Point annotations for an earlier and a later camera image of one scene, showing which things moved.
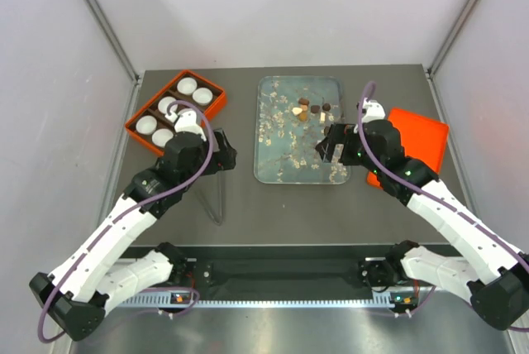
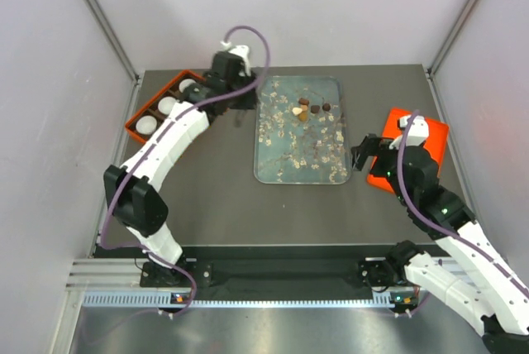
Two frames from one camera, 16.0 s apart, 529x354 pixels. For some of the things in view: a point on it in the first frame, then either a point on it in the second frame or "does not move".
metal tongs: [221, 195] -> [240, 117]
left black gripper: [223, 159] -> [248, 102]
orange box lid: [422, 139] does not move
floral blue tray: [293, 113] does not move
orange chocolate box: [150, 126] does not move
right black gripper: [340, 134] -> [371, 145]
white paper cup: [164, 102] does not move
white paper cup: [146, 125] does not move
